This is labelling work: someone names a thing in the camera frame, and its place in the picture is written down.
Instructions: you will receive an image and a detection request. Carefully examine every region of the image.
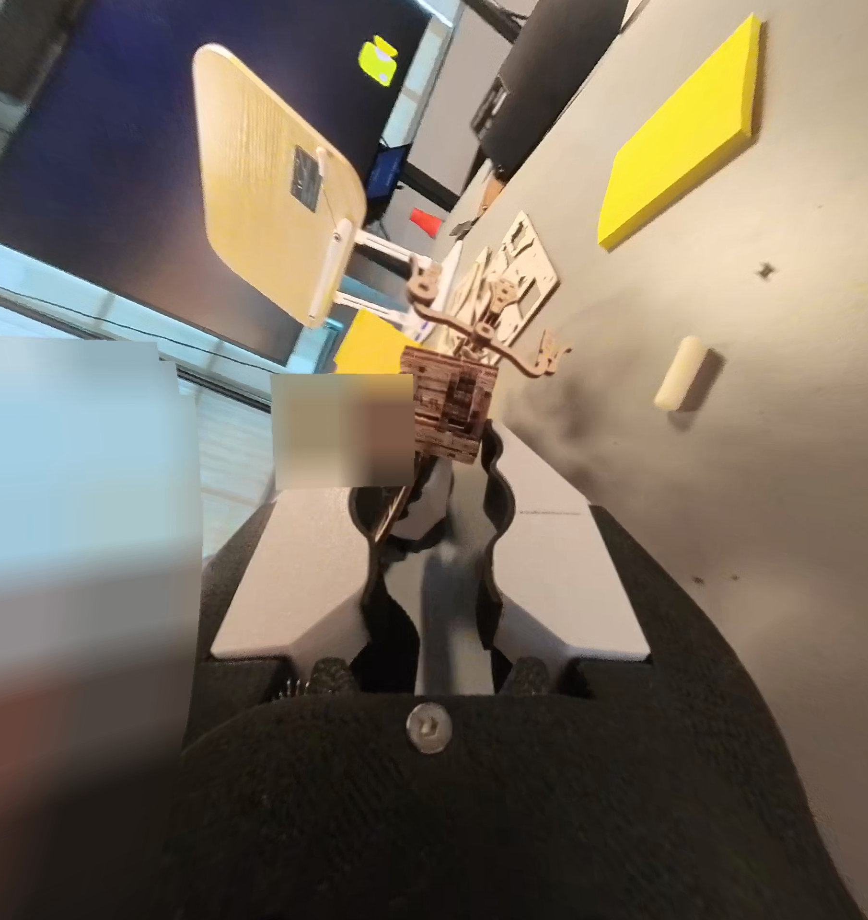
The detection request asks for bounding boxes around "small white cylinder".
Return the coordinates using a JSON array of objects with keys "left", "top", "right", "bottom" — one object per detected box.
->
[{"left": 653, "top": 335, "right": 708, "bottom": 413}]

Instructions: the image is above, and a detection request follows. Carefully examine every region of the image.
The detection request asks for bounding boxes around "silver ventilation duct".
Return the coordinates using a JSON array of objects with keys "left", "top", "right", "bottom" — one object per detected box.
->
[{"left": 0, "top": 0, "right": 93, "bottom": 109}]

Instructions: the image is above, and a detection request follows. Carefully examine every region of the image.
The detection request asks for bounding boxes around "large window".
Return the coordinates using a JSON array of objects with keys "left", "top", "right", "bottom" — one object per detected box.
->
[{"left": 0, "top": 237, "right": 291, "bottom": 526}]

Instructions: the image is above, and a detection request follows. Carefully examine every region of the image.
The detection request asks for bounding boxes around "black case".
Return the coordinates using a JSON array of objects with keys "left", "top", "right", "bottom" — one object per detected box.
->
[{"left": 473, "top": 0, "right": 630, "bottom": 182}]

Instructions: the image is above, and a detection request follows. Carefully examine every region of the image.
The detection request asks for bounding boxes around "small blue-lit monitor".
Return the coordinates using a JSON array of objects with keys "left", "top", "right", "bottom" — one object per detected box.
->
[{"left": 365, "top": 142, "right": 411, "bottom": 201}]

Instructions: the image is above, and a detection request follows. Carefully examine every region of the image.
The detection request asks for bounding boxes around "large dark display screen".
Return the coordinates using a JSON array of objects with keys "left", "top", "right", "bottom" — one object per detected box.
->
[{"left": 0, "top": 0, "right": 432, "bottom": 364}]

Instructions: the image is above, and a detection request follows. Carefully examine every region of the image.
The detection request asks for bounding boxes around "wooden bicycle model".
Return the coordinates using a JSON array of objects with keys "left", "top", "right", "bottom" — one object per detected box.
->
[{"left": 376, "top": 257, "right": 575, "bottom": 540}]

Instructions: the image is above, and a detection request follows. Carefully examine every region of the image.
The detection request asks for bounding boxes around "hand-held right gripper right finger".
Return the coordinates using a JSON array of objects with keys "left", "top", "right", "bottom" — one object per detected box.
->
[{"left": 477, "top": 420, "right": 653, "bottom": 664}]

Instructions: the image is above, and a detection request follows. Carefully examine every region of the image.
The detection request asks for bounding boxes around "yellow plastic bin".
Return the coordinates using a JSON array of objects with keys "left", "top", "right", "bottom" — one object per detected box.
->
[{"left": 333, "top": 309, "right": 426, "bottom": 376}]

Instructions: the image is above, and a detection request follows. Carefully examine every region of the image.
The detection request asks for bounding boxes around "yellow paper pad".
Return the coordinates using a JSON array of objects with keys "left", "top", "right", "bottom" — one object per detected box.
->
[{"left": 596, "top": 13, "right": 763, "bottom": 253}]

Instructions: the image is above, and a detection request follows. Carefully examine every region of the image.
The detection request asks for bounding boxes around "black light stand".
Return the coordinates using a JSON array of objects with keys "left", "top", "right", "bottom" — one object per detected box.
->
[{"left": 0, "top": 279, "right": 273, "bottom": 412}]

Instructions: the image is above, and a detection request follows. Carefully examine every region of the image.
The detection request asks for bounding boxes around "wooden book stand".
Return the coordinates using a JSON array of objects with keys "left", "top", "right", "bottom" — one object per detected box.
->
[{"left": 191, "top": 43, "right": 471, "bottom": 342}]

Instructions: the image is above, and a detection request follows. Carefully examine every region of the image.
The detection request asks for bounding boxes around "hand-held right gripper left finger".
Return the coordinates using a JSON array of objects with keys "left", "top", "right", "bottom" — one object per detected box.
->
[{"left": 209, "top": 489, "right": 406, "bottom": 661}]

